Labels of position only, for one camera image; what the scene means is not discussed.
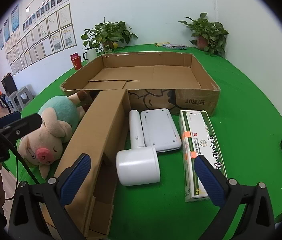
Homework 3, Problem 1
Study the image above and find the narrow long cardboard box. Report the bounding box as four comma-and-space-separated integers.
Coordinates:
42, 89, 131, 239

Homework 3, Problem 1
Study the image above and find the white hair dryer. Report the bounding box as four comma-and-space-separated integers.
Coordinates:
116, 109, 161, 187

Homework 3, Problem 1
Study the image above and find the wall of framed certificates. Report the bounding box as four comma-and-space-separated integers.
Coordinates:
4, 4, 78, 75

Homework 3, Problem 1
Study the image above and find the blue and white packet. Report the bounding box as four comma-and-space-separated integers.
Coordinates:
162, 43, 188, 50

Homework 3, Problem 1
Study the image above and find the blue wall poster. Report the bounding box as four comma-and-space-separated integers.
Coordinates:
3, 17, 10, 43
11, 4, 19, 32

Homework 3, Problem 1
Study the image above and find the potted plant in red pot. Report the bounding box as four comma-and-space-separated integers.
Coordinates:
178, 12, 229, 57

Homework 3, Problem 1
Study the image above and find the black monitor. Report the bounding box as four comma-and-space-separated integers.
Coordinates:
1, 75, 17, 97

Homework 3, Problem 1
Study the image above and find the grey plastic stool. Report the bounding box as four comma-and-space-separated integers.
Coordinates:
7, 92, 21, 111
16, 85, 34, 105

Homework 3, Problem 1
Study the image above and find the bushy potted plant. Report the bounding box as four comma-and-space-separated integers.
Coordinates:
81, 16, 138, 55

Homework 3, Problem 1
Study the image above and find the white enamel mug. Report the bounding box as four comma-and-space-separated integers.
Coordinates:
82, 49, 98, 62

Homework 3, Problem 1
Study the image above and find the white device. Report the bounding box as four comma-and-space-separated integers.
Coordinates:
140, 108, 183, 153

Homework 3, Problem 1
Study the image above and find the green and white medicine box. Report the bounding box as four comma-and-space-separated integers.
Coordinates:
178, 110, 229, 203

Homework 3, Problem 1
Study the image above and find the large cardboard box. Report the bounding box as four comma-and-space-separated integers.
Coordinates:
59, 52, 221, 117

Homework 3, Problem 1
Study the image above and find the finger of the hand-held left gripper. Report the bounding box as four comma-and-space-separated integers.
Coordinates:
0, 111, 22, 130
0, 113, 43, 143

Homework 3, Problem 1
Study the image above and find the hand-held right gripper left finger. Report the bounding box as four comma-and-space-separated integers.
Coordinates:
8, 153, 91, 240

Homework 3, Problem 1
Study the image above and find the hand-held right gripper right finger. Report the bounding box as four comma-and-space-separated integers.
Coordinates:
193, 154, 276, 240

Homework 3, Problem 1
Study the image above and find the plush pig toy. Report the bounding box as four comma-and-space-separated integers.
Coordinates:
17, 90, 94, 180

